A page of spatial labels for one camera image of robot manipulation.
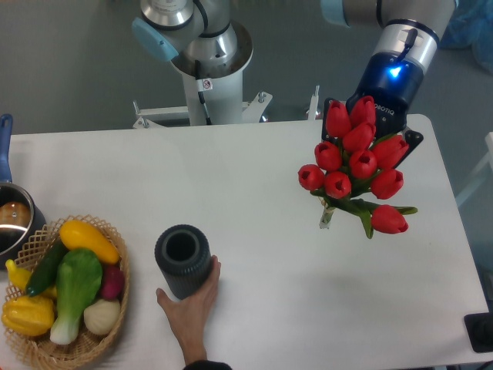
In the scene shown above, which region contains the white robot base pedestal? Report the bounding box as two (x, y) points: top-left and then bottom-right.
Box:
(132, 45), (324, 130)

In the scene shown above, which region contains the blue plastic bag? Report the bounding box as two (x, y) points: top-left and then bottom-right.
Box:
(440, 1), (492, 74)

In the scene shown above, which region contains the yellow bell pepper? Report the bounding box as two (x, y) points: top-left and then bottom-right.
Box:
(2, 296), (55, 337)

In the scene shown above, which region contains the yellow banana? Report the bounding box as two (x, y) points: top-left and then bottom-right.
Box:
(5, 259), (57, 299)

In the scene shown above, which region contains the red tulip bouquet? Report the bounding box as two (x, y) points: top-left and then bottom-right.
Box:
(297, 96), (417, 238)

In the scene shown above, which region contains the bare human hand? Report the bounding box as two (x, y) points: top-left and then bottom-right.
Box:
(156, 255), (221, 365)

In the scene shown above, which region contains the white onion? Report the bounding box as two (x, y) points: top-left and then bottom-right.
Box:
(83, 299), (121, 335)

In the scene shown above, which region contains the dark grey ribbed vase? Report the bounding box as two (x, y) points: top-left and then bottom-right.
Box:
(154, 224), (212, 300)

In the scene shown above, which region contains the dark green cucumber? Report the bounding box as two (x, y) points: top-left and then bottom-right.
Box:
(25, 239), (69, 297)

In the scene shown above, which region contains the dark blue black gripper body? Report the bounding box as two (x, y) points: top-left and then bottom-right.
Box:
(346, 52), (423, 134)

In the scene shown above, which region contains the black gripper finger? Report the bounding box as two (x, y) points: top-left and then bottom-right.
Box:
(321, 97), (334, 140)
(402, 129), (424, 155)

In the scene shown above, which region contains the woven wicker basket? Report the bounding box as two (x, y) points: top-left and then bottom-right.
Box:
(1, 215), (129, 369)

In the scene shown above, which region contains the purple red radish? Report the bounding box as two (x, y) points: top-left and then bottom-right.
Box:
(100, 265), (125, 300)

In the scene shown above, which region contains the black device at table edge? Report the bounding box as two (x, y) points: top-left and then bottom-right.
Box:
(464, 312), (493, 353)

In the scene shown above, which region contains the dark pot with blue handle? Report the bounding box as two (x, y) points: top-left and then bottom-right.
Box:
(1, 114), (45, 271)

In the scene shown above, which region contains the black sleeve forearm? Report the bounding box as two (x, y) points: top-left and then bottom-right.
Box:
(183, 360), (232, 370)

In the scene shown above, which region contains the yellow squash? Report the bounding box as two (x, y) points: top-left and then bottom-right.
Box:
(59, 220), (120, 264)

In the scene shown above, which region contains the green bok choy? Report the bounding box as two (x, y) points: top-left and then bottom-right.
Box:
(50, 248), (102, 345)

